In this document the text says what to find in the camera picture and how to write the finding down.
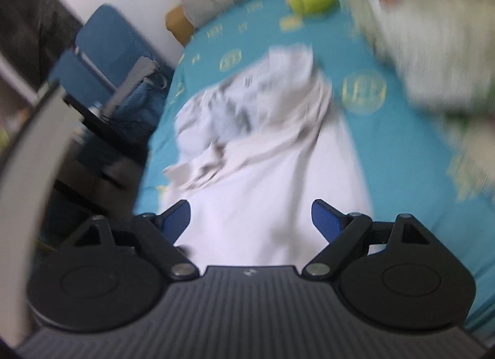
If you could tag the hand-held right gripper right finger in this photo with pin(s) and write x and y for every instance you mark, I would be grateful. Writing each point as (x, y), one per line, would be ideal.
(325, 221)

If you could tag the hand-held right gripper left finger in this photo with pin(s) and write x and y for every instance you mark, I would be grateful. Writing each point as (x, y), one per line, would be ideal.
(176, 221)

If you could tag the white t-shirt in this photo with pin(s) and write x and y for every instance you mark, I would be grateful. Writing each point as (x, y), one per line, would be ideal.
(263, 196)

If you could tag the teal printed bed sheet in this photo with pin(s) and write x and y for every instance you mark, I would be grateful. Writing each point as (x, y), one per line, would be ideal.
(406, 158)

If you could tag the grey folded cloth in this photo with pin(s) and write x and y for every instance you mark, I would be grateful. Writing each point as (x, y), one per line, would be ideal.
(135, 76)

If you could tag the white table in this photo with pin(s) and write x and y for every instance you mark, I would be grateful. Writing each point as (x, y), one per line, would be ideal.
(34, 150)

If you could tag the blue covered chair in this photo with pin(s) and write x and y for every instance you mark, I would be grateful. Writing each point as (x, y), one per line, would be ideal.
(77, 72)
(108, 38)

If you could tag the green printed fleece blanket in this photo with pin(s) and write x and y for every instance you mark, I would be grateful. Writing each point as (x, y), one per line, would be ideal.
(433, 34)

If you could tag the dark window grille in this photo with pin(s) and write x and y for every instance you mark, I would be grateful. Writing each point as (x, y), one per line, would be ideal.
(31, 14)

